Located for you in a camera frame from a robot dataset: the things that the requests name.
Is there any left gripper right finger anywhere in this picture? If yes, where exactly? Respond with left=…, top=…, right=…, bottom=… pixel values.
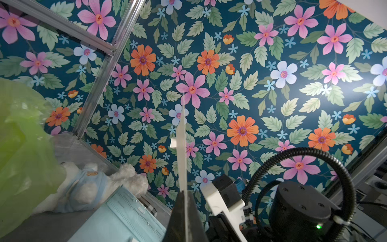
left=186, top=191, right=208, bottom=242

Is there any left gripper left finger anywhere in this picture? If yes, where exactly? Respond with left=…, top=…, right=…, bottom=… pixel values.
left=163, top=191, right=186, bottom=242

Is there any pink blue gradient paper bag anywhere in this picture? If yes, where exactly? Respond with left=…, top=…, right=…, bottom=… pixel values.
left=69, top=187, right=166, bottom=242

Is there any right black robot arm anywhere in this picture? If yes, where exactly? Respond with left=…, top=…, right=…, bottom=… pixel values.
left=206, top=147, right=372, bottom=242

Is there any plaid patterned case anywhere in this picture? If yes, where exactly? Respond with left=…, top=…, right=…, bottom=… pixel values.
left=141, top=193, right=165, bottom=219

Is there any white plush teddy bear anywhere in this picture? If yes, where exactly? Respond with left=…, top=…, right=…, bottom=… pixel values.
left=32, top=162, right=149, bottom=215

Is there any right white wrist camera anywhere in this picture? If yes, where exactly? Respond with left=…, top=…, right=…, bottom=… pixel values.
left=200, top=174, right=247, bottom=242

